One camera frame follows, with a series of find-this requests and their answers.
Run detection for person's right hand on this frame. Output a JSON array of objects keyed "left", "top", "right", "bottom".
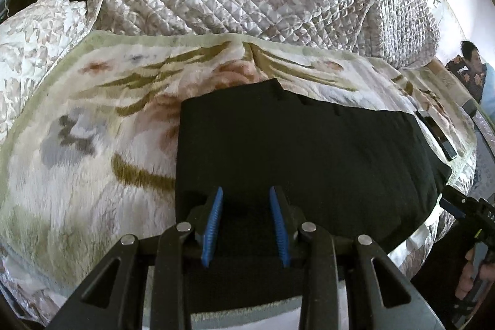
[{"left": 455, "top": 249, "right": 495, "bottom": 300}]

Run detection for quilted pillow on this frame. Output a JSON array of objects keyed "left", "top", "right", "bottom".
[{"left": 1, "top": 0, "right": 102, "bottom": 140}]

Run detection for floral plush blanket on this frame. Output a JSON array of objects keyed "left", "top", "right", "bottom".
[{"left": 1, "top": 31, "right": 476, "bottom": 296}]

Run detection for seated person in background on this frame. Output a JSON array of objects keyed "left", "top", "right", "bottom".
[{"left": 446, "top": 40, "right": 494, "bottom": 105}]

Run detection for black pants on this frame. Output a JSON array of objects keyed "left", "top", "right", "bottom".
[{"left": 175, "top": 79, "right": 451, "bottom": 312}]

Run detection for black smartphone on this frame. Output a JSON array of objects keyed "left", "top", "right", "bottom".
[{"left": 415, "top": 110, "right": 458, "bottom": 161}]

